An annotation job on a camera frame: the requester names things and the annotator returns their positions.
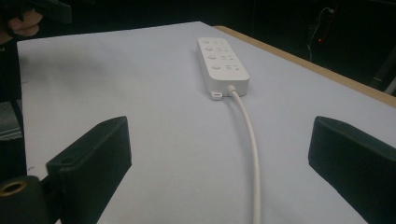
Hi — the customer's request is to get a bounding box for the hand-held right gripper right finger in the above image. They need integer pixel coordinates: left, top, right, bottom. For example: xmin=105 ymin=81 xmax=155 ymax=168
xmin=307 ymin=115 xmax=396 ymax=224

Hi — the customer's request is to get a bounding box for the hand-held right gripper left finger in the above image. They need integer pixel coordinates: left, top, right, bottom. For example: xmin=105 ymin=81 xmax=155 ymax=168
xmin=46 ymin=116 xmax=133 ymax=224

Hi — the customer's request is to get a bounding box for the white power strip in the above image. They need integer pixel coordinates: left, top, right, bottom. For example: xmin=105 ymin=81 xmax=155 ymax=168
xmin=196 ymin=36 xmax=251 ymax=102

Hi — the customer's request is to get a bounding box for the dark metal stand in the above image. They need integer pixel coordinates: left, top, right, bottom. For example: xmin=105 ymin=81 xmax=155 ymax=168
xmin=369 ymin=46 xmax=396 ymax=95

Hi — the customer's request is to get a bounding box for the white power strip cable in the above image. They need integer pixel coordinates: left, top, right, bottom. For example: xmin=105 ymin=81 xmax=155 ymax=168
xmin=226 ymin=84 xmax=262 ymax=224

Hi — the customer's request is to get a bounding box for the thin white background cable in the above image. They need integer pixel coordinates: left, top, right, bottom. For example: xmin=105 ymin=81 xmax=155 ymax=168
xmin=305 ymin=6 xmax=336 ymax=63

